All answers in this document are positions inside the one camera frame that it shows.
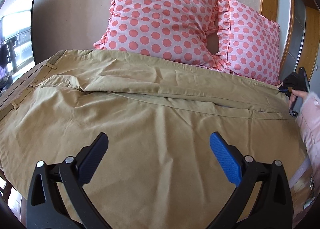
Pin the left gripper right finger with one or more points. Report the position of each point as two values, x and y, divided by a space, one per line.
262 196

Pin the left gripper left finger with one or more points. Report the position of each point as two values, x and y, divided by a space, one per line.
45 206

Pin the khaki pants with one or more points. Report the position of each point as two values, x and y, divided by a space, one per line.
159 170

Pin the right hand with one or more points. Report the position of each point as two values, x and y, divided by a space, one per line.
294 95

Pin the pink right sleeve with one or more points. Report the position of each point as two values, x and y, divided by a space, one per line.
308 122

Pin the right polka dot pillow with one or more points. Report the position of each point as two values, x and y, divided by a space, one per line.
248 42

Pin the polka dot pillow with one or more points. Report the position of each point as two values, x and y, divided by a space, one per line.
248 42
175 30

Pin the left polka dot pillow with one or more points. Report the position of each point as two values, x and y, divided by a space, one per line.
175 30

